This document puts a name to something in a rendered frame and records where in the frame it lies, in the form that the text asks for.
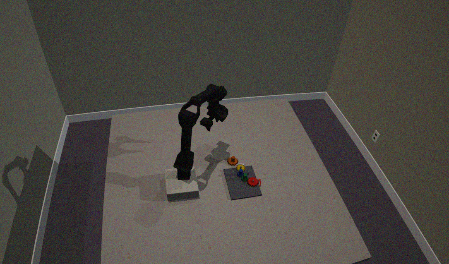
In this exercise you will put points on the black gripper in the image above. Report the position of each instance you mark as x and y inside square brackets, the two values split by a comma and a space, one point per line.
[207, 122]

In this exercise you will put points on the red gear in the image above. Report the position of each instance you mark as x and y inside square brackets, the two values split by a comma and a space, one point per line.
[251, 183]

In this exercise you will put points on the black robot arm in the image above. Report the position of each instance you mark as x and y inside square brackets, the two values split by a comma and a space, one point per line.
[187, 119]

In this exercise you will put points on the green gear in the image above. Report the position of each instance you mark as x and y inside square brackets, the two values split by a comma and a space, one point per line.
[244, 177]

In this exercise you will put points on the orange gear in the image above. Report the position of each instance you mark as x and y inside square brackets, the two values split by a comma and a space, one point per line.
[232, 161]

